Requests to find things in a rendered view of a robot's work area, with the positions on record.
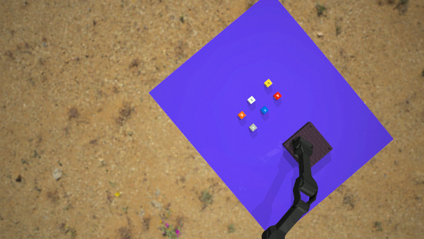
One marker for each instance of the yellow block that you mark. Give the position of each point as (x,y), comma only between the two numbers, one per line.
(268,83)

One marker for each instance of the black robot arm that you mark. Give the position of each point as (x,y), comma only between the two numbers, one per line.
(305,184)

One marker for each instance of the orange block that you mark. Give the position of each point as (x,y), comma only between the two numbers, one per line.
(241,114)

